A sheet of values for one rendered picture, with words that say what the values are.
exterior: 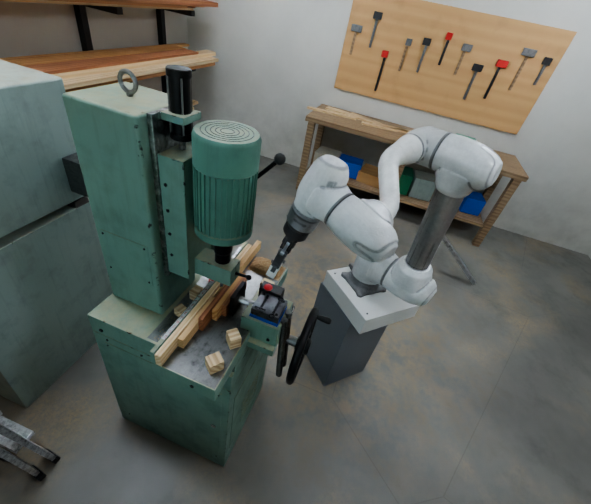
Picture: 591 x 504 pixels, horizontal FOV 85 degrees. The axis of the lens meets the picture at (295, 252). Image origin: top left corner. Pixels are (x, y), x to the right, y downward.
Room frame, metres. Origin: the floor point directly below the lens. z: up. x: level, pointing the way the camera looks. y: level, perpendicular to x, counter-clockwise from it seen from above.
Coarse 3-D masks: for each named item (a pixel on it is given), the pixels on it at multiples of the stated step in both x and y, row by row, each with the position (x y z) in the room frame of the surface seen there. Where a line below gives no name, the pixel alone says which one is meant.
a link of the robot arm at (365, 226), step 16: (400, 144) 1.07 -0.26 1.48; (416, 144) 1.10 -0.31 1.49; (384, 160) 0.98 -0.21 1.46; (400, 160) 1.02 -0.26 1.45; (416, 160) 1.11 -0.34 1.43; (384, 176) 0.90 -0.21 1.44; (384, 192) 0.83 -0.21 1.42; (336, 208) 0.68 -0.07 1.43; (352, 208) 0.67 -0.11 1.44; (368, 208) 0.68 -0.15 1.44; (384, 208) 0.71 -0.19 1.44; (336, 224) 0.66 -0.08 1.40; (352, 224) 0.64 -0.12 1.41; (368, 224) 0.64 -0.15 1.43; (384, 224) 0.65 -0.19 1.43; (352, 240) 0.63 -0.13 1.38; (368, 240) 0.62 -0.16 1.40; (384, 240) 0.62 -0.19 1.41; (368, 256) 0.61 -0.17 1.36; (384, 256) 0.62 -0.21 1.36
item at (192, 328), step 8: (256, 248) 1.08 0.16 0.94; (248, 256) 1.01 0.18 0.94; (240, 264) 0.95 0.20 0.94; (240, 272) 0.94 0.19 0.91; (208, 304) 0.72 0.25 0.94; (200, 312) 0.68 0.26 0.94; (192, 320) 0.65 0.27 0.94; (192, 328) 0.62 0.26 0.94; (184, 336) 0.58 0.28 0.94; (192, 336) 0.61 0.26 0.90; (184, 344) 0.57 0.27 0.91
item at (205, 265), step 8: (208, 248) 0.86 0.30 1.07; (200, 256) 0.81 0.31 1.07; (208, 256) 0.82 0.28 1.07; (200, 264) 0.79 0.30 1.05; (208, 264) 0.78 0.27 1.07; (216, 264) 0.79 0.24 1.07; (232, 264) 0.80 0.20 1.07; (200, 272) 0.79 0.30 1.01; (208, 272) 0.78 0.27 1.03; (216, 272) 0.78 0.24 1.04; (224, 272) 0.77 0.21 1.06; (232, 272) 0.78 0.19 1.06; (216, 280) 0.78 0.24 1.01; (224, 280) 0.77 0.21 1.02; (232, 280) 0.78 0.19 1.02
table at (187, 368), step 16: (256, 256) 1.07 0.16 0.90; (256, 288) 0.88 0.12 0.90; (224, 320) 0.70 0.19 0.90; (240, 320) 0.72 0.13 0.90; (208, 336) 0.63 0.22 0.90; (224, 336) 0.64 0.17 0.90; (176, 352) 0.55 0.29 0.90; (192, 352) 0.56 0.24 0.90; (208, 352) 0.57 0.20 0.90; (224, 352) 0.58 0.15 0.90; (240, 352) 0.61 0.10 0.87; (272, 352) 0.64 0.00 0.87; (160, 368) 0.49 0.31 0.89; (176, 368) 0.50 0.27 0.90; (192, 368) 0.51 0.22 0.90; (224, 368) 0.53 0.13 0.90; (192, 384) 0.47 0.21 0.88; (208, 384) 0.47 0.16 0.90
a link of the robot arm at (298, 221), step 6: (294, 210) 0.74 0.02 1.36; (288, 216) 0.75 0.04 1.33; (294, 216) 0.73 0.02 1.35; (300, 216) 0.72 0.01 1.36; (288, 222) 0.74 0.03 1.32; (294, 222) 0.73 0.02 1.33; (300, 222) 0.72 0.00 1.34; (306, 222) 0.72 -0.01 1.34; (312, 222) 0.73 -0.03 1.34; (318, 222) 0.75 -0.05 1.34; (294, 228) 0.73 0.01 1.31; (300, 228) 0.73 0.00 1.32; (306, 228) 0.73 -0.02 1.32; (312, 228) 0.74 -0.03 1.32
